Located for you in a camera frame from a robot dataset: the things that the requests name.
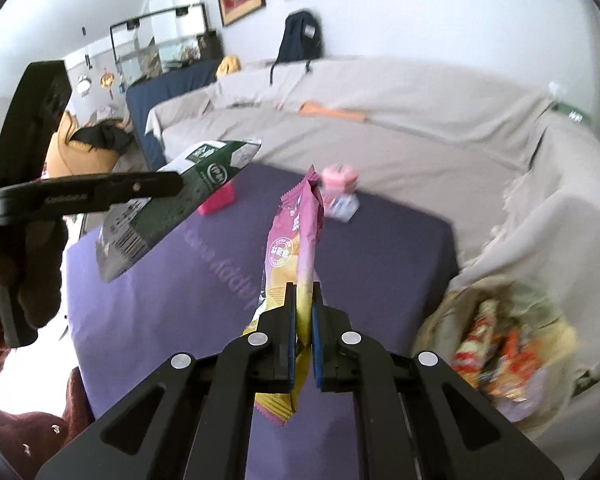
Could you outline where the red white snack packet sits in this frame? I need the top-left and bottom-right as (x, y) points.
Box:
(452, 300), (503, 386)

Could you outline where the orange flat item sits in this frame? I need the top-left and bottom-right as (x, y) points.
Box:
(299, 101), (368, 123)

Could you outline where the black garment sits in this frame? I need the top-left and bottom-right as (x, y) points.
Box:
(67, 119), (135, 153)

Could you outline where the purple tablecloth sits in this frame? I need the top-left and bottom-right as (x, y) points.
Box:
(65, 162), (458, 480)

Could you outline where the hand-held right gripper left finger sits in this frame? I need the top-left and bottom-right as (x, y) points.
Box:
(35, 282), (298, 480)

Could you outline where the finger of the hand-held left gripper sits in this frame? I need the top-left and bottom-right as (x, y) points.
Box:
(100, 170), (186, 208)

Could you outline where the pink yellow snack packet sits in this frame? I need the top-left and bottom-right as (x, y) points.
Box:
(242, 165), (326, 428)

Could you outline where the magenta box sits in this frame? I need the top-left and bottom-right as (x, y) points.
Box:
(197, 180), (237, 217)

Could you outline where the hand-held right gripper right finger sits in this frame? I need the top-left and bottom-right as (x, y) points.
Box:
(311, 281), (566, 480)

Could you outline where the dark blue covered furniture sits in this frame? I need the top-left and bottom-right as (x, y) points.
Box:
(125, 58), (221, 171)

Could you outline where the pink round container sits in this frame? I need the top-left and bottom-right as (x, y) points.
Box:
(320, 164), (358, 196)

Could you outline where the person's left forearm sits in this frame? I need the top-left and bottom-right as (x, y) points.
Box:
(0, 335), (96, 480)

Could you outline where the grey covered sofa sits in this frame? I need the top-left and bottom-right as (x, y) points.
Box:
(145, 55), (600, 480)

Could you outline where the green white snack packet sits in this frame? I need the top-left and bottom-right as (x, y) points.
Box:
(95, 137), (263, 283)

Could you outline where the yellow plush toy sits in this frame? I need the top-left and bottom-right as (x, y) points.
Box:
(215, 55), (243, 79)

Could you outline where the glass fish tank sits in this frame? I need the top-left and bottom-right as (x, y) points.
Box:
(109, 2), (224, 78)

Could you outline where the yellow plastic bag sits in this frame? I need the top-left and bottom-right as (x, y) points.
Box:
(415, 280), (581, 431)

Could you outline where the black backpack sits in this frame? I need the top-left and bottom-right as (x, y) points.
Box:
(270, 10), (325, 78)

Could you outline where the green digital clock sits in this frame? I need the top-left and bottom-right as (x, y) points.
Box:
(552, 102), (593, 125)

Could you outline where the clear crumpled wrapper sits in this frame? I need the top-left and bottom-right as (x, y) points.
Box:
(325, 192), (360, 222)

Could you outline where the person's left hand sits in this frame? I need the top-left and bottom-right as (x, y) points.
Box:
(0, 217), (68, 346)

